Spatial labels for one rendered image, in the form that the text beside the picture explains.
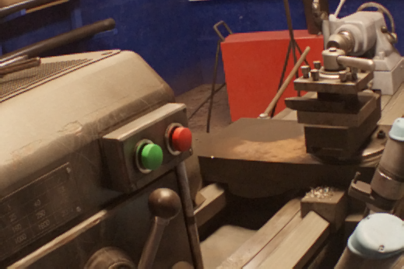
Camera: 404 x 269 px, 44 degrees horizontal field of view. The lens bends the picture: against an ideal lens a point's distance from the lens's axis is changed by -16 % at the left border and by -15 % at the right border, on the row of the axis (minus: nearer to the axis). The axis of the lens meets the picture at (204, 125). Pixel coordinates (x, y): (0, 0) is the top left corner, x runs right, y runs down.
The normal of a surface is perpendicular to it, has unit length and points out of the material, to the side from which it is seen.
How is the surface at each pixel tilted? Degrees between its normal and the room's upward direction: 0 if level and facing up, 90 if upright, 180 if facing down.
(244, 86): 90
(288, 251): 36
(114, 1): 90
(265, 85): 90
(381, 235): 20
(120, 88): 45
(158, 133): 90
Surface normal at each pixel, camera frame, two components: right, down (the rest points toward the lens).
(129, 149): 0.83, 0.04
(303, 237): 0.37, -0.74
